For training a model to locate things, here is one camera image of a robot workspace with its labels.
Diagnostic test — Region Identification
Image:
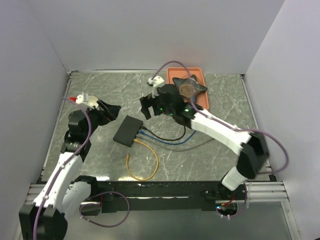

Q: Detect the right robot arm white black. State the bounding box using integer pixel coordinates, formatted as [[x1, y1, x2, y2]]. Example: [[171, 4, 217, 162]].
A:
[[140, 84, 269, 200]]

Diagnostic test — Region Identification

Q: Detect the yellow ethernet cable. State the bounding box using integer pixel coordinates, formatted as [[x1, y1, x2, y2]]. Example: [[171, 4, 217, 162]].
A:
[[126, 139, 160, 182]]

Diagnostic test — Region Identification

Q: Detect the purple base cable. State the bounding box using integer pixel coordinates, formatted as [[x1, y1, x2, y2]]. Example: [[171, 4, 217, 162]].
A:
[[221, 187, 250, 221], [79, 191, 131, 228]]

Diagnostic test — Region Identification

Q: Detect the dark blue star dish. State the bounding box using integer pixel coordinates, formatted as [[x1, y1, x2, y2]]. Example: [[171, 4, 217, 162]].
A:
[[172, 74, 208, 103]]

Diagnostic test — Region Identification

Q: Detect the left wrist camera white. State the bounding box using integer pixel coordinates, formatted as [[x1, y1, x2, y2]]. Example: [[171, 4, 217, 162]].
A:
[[69, 92, 98, 109]]

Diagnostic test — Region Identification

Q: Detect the blue ethernet cable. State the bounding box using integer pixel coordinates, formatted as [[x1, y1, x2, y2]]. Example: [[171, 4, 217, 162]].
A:
[[138, 129, 197, 146]]

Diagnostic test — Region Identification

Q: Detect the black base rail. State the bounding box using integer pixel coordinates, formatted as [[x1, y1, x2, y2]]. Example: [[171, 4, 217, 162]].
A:
[[84, 181, 246, 213]]

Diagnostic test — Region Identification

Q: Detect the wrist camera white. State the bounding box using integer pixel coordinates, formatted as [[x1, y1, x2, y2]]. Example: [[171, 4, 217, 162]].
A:
[[69, 92, 98, 109], [147, 75, 165, 98]]

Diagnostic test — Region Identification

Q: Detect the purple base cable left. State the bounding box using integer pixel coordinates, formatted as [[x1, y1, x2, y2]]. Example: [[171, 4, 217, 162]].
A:
[[79, 191, 131, 228]]

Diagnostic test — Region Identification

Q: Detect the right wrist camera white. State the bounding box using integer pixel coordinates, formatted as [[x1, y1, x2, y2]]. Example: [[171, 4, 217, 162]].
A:
[[147, 75, 165, 98]]

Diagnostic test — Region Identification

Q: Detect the white ceramic bowl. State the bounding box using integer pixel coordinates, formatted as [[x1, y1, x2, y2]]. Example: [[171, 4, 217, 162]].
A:
[[88, 95, 99, 108]]

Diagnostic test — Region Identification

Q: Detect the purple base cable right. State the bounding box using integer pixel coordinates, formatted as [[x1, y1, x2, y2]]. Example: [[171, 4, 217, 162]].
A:
[[221, 187, 250, 221]]

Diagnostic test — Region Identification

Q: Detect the black network switch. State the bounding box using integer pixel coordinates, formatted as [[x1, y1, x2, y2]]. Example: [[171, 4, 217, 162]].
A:
[[113, 115, 143, 148]]

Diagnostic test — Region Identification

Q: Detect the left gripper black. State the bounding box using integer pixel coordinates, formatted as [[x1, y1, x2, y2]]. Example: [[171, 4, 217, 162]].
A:
[[81, 99, 121, 139]]

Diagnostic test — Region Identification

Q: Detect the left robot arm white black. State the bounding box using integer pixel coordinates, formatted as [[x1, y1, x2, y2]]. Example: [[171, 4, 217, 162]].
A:
[[18, 96, 121, 240]]

